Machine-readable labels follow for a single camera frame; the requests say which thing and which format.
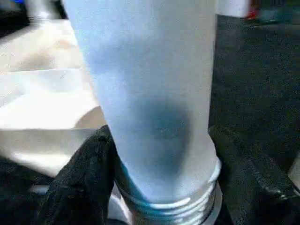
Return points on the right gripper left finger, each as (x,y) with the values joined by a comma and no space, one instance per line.
(77,182)

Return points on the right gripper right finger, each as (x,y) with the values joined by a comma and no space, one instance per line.
(257,194)

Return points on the white plastic table top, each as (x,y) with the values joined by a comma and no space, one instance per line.
(47,105)

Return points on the black quilted mat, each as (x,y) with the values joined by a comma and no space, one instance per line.
(257,82)

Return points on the white sideboard with glass doors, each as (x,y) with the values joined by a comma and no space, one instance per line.
(232,7)

